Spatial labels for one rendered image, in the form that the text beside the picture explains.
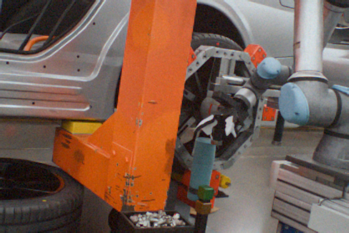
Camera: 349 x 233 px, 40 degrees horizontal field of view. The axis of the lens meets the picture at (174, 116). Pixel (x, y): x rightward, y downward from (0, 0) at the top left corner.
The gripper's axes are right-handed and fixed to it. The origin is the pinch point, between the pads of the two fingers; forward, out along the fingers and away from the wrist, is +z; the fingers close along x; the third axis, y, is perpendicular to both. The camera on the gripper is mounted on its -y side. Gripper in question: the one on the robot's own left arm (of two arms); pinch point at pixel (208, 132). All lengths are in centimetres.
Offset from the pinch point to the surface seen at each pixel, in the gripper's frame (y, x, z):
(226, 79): -3.2, 10.1, -28.0
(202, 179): 30.8, 22.9, -5.0
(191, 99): 10, 40, -32
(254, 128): 38, 26, -48
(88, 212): 78, 143, -1
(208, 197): 12.6, -6.6, 17.4
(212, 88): -3.6, 12.1, -21.4
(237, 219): 139, 96, -69
